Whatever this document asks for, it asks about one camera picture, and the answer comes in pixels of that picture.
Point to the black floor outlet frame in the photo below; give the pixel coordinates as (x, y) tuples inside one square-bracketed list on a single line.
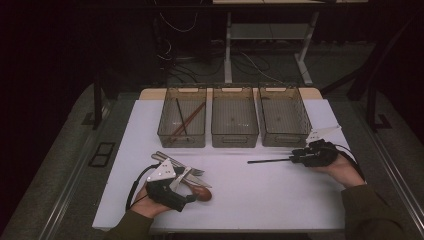
[(101, 155)]

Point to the black chopstick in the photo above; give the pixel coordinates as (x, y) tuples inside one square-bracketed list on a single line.
[(270, 161), (181, 116)]

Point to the metal forks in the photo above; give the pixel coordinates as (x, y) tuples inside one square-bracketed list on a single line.
[(200, 181)]

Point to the brown wooden chopstick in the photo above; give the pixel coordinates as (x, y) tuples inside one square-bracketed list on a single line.
[(191, 117), (186, 124)]

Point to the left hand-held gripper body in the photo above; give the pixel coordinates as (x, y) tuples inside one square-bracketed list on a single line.
[(163, 190)]

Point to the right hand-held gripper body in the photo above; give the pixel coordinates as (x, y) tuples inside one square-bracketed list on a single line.
[(321, 155)]

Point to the white table mat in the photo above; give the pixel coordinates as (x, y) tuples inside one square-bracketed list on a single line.
[(260, 206)]

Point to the person's right hand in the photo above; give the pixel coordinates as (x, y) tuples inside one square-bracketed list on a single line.
[(345, 173)]

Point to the black metal stand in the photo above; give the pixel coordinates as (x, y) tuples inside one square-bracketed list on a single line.
[(97, 100), (371, 106)]

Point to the brown wooden spoon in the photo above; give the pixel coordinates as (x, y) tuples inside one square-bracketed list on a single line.
[(203, 194)]

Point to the white ceramic spoon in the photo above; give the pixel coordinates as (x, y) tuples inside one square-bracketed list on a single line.
[(182, 176)]

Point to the metal fork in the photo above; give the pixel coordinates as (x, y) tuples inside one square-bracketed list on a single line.
[(198, 172)]

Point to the person's left hand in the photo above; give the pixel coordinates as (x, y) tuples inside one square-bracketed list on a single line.
[(146, 208)]

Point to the metal floor rail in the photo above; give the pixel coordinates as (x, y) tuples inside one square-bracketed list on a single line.
[(58, 216), (400, 181)]

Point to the smoky transparent plastic basket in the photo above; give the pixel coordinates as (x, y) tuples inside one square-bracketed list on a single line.
[(235, 120), (193, 133), (285, 118)]

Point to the white-legged desk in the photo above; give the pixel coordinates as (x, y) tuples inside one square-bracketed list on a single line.
[(227, 50)]

